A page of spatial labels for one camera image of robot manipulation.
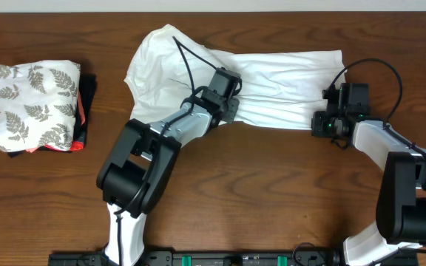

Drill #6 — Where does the white t-shirt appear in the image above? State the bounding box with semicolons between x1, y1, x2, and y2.
124;24;345;130

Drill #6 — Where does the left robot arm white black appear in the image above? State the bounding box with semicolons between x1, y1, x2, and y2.
96;97;240;265

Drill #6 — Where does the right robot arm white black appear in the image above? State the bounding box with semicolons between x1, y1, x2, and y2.
311;111;426;265

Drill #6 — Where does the black folded garment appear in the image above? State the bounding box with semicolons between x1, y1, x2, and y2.
27;75;97;153

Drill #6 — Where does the fern print folded cloth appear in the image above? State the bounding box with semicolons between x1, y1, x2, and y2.
0;60;81;152

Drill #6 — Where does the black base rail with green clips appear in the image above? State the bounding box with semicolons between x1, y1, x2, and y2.
47;243;344;266

